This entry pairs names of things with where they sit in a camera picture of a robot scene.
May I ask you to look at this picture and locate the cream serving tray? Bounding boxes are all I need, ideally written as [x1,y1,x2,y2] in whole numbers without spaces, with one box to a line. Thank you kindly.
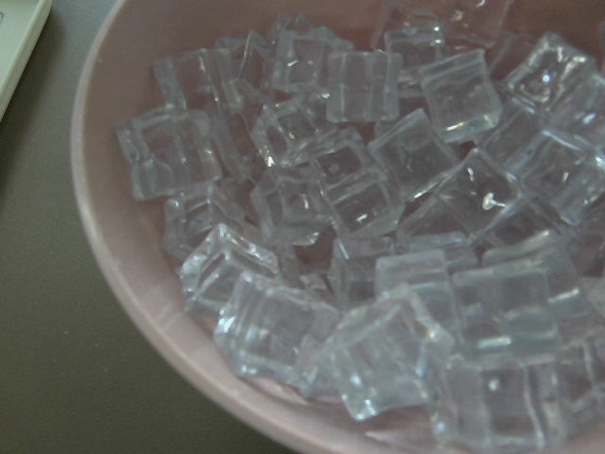
[0,0,52,118]

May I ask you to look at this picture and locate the clear plastic ice cubes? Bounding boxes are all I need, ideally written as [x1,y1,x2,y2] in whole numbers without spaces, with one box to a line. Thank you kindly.
[116,1,604,453]

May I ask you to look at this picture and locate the pink bowl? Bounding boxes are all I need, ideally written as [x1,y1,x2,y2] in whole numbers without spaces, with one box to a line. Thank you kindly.
[69,0,605,454]

